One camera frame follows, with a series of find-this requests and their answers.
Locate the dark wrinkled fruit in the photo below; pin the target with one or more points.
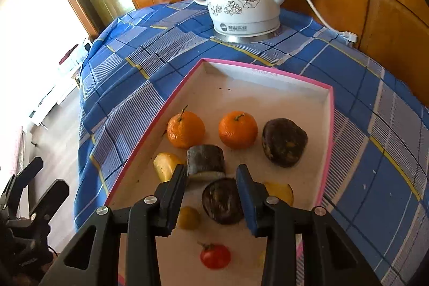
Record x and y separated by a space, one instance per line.
285 142

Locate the small orange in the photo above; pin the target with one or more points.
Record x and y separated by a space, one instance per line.
238 130

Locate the red cherry tomato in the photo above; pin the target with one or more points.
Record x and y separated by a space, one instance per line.
215 256

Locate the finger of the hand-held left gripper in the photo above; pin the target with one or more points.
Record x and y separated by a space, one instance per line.
50 197
32 168

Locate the long dark-skinned fruit chunk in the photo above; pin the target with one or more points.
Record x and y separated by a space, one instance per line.
205 158

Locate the dark round fruit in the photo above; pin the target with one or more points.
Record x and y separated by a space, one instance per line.
221 202

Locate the silver kettle base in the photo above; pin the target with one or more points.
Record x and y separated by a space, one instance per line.
248 38

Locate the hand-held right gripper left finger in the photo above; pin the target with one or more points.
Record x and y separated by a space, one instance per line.
177 195

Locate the pink cardboard box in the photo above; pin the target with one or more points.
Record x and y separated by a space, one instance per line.
251 95

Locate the orange-brown fruit slice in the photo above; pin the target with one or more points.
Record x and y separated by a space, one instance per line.
281 194

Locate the white furniture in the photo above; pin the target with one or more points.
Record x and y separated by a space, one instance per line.
75 54

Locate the small yellow-green round fruit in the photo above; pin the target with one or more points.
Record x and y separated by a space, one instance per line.
189 218

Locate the large orange with stem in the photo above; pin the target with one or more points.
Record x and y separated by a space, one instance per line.
186 133

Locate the yellow fruit wedge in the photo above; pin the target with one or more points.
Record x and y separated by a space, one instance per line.
166 165

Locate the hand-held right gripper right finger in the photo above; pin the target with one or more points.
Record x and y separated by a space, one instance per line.
244 199

